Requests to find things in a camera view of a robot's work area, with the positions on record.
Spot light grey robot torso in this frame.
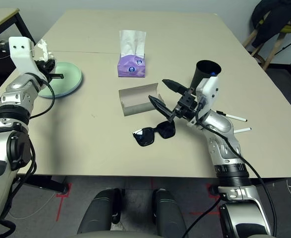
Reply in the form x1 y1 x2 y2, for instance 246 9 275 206
68 230 166 238

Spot wooden stool yellow seat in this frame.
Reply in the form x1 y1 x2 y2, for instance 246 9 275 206
243 18 291 71

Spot dark grey robot leg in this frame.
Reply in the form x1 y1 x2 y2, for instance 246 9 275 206
152 188 188 238
77 188 122 235

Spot black plastic cup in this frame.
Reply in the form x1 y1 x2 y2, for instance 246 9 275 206
189 59 222 88

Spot dark grey robot left leg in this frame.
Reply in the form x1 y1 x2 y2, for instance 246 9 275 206
77 188 122 235

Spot dark grey robot right leg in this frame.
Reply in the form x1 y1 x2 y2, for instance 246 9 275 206
152 188 188 238

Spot black jacket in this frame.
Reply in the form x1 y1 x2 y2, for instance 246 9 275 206
251 0 291 49

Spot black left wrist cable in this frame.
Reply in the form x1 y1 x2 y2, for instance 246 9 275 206
0 41 57 234

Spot grey glasses case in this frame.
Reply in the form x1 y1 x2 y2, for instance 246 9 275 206
118 83 166 117

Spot green plastic plate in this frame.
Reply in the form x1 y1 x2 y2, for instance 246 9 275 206
38 61 83 99

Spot white marker black cap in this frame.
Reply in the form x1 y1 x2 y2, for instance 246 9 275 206
216 111 248 122

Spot purple tissue pack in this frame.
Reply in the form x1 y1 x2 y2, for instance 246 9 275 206
117 30 147 78

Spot black sunglasses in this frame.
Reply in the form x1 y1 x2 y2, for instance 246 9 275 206
132 120 176 147

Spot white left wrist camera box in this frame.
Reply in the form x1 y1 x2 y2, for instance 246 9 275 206
8 36 49 82

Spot black table foot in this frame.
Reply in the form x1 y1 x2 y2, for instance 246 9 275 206
208 183 222 198
11 175 69 194

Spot white tissue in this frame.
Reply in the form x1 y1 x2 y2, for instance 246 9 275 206
33 39 55 62

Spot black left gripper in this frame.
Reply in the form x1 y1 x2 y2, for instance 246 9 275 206
35 59 64 80

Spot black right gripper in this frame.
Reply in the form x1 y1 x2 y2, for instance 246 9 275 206
148 78 199 122

